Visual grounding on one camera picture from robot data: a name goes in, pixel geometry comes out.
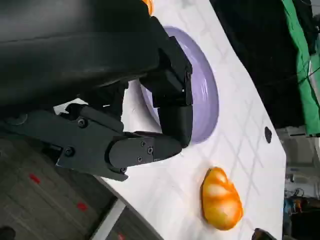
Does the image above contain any green cloth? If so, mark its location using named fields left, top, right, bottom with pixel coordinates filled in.
left=281, top=0, right=320, bottom=138

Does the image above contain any black table cable grommet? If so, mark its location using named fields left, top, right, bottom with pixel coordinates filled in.
left=264, top=126, right=273, bottom=144

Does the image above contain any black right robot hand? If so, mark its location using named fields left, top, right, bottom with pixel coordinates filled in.
left=251, top=227, right=278, bottom=240

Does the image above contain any lilac plate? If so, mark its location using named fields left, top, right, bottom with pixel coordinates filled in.
left=139, top=26, right=220, bottom=144

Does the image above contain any orange white toy bread roll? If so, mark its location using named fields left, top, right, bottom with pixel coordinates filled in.
left=201, top=166, right=245, bottom=231
left=141, top=0, right=155, bottom=15

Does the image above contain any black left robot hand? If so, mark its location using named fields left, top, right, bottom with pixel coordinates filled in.
left=0, top=0, right=195, bottom=182

